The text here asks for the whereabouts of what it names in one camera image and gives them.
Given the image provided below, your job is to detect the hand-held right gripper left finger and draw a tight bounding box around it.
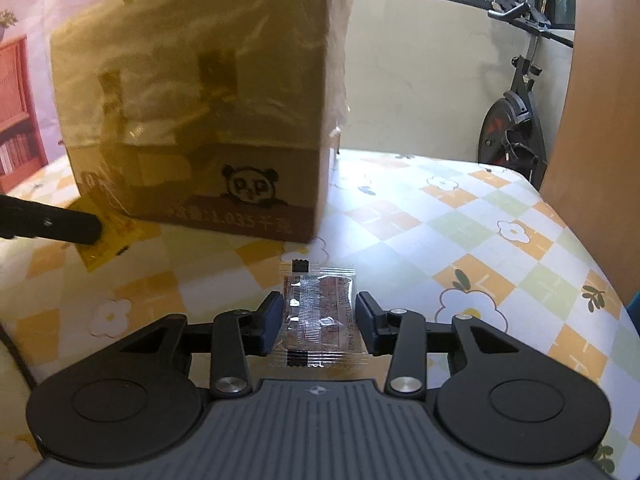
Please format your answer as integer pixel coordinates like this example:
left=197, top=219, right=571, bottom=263
left=117, top=291, right=286, bottom=397

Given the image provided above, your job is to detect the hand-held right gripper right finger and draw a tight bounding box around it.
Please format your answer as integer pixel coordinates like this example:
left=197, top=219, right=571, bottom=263
left=355, top=291, right=523, bottom=397

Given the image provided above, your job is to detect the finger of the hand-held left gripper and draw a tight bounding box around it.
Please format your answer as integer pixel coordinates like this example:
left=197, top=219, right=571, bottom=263
left=0, top=195, right=104, bottom=247

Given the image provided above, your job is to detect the clear packet with black marks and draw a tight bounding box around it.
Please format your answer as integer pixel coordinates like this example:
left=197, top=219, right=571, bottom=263
left=269, top=256, right=369, bottom=372

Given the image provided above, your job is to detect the yellow snack packet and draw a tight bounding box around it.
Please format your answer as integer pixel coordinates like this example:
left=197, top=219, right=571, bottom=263
left=74, top=194, right=162, bottom=274

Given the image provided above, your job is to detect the taped cardboard box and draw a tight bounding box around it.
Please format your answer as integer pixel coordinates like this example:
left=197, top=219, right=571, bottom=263
left=50, top=0, right=355, bottom=247

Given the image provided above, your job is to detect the checked floral tablecloth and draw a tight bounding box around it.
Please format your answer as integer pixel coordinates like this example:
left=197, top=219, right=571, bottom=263
left=0, top=149, right=640, bottom=480

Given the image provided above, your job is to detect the printed room backdrop poster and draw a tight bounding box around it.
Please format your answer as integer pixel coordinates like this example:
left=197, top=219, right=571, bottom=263
left=0, top=0, right=182, bottom=197

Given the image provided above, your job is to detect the black exercise bike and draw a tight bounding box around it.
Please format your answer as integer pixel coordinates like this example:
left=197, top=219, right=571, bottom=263
left=476, top=0, right=577, bottom=192

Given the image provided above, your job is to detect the wooden panel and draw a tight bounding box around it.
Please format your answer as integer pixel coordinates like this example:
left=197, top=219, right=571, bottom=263
left=539, top=0, right=640, bottom=307

